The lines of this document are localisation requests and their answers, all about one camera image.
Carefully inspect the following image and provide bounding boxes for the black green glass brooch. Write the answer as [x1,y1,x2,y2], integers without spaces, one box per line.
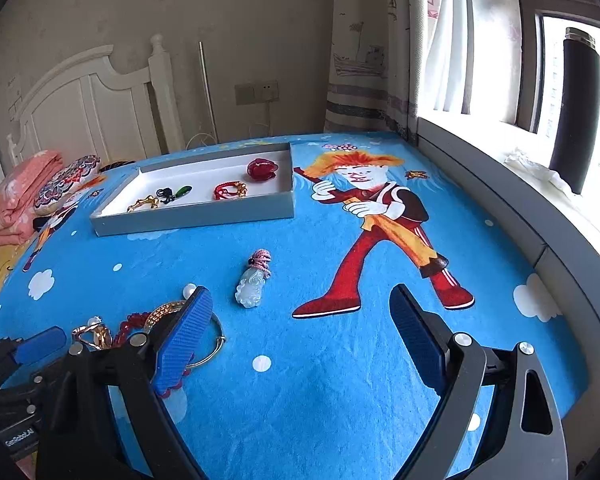
[156,185,193,205]

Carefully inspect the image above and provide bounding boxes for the red cord bracelet gold beads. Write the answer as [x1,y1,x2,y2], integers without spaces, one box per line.
[213,181,248,200]

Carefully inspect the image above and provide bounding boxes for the red fabric rose flower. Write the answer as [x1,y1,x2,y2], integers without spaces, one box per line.
[247,157,279,182]

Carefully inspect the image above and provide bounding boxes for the gold bangle watch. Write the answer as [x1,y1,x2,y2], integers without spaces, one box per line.
[142,300,226,375]

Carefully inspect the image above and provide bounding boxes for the large white pearl earring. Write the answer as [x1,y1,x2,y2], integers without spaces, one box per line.
[182,283,197,300]

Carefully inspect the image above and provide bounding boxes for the white jade pendant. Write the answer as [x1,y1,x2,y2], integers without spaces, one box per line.
[234,249,272,309]

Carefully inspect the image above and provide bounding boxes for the blue cartoon bed sheet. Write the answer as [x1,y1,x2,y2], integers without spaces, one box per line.
[0,136,588,479]

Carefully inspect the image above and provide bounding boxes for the folded pink blanket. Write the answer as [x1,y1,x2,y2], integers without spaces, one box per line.
[0,150,64,246]

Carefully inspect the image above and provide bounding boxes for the round patterned cushion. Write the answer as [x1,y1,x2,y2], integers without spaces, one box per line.
[33,155,100,216]

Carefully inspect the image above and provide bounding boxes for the grey shallow cardboard box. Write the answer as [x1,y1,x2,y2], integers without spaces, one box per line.
[90,143,294,236]

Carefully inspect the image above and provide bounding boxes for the white wooden headboard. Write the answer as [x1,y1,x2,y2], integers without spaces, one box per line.
[7,34,185,165]

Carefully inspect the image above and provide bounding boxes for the printed ship curtain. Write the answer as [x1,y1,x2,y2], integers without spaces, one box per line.
[325,0,427,140]

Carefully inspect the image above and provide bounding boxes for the dark red bead bracelet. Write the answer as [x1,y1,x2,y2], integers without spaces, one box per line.
[110,311,153,349]

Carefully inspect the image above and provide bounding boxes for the gold chunky ring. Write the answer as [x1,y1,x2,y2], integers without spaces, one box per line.
[71,322,115,352]

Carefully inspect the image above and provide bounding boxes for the white charging cable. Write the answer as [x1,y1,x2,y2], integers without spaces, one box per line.
[184,104,276,151]

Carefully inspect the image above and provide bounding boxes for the wall power socket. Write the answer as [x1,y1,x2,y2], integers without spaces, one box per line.
[234,80,279,105]

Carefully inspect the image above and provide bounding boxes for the metal rod against wall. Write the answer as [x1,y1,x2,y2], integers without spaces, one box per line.
[198,40,219,144]

